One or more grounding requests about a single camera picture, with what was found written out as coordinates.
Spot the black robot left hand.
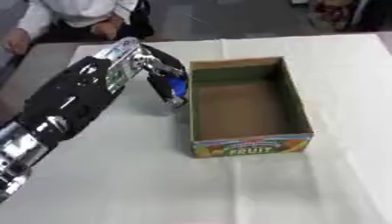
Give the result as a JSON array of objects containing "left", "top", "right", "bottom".
[{"left": 133, "top": 43, "right": 190, "bottom": 109}]

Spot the blue block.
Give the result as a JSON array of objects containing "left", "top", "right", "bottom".
[{"left": 168, "top": 76, "right": 189, "bottom": 99}]

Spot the open cardboard box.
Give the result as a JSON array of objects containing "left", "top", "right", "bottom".
[{"left": 188, "top": 56, "right": 314, "bottom": 159}]

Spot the person's hand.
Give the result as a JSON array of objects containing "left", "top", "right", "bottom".
[
  {"left": 90, "top": 19, "right": 124, "bottom": 41},
  {"left": 3, "top": 27, "right": 34, "bottom": 56}
]

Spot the person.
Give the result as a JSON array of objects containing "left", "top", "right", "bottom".
[{"left": 3, "top": 0, "right": 157, "bottom": 56}]

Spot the bag on floor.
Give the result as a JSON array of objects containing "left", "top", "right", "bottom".
[{"left": 307, "top": 0, "right": 373, "bottom": 32}]

